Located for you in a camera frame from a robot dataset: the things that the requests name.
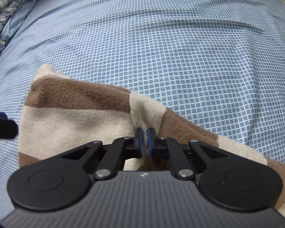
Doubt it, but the brown cream striped sweater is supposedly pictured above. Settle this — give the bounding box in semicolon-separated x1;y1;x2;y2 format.
18;64;285;217

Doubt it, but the blue checkered bed sheet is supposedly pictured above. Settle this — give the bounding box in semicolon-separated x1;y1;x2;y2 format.
0;0;285;220

